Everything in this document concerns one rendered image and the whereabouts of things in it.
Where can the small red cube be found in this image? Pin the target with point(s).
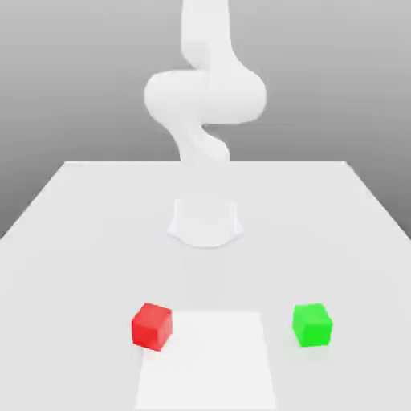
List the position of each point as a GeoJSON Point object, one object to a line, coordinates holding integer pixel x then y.
{"type": "Point", "coordinates": [151, 327]}

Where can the small green cube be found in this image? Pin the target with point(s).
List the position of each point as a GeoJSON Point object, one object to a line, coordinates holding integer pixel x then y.
{"type": "Point", "coordinates": [312, 326]}

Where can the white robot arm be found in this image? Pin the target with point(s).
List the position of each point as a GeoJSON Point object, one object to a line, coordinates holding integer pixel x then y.
{"type": "Point", "coordinates": [205, 96]}

